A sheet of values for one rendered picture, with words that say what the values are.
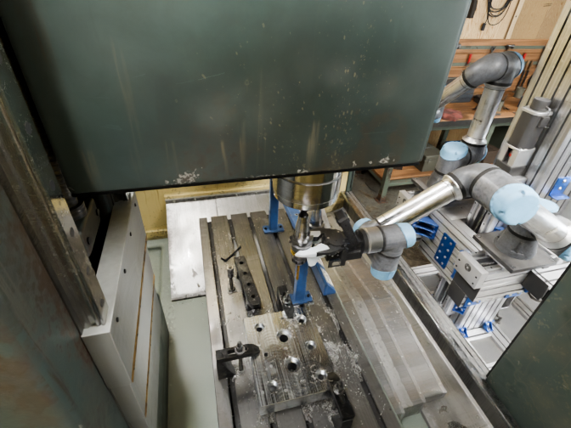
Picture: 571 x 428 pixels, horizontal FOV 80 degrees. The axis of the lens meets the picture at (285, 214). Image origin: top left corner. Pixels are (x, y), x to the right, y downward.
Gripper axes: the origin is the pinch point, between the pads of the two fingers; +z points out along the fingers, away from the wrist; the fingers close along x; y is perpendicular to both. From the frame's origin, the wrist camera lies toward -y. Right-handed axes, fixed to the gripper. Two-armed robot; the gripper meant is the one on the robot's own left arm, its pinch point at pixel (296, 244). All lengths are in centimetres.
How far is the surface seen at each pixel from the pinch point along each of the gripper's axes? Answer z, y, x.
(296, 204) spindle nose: 3.3, -17.9, -6.4
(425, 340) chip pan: -63, 66, 1
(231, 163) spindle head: 17.7, -32.3, -12.4
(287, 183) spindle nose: 5.1, -22.5, -5.1
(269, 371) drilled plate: 9.7, 34.9, -14.2
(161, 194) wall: 44, 43, 101
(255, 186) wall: -8, 43, 101
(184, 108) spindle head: 24, -42, -12
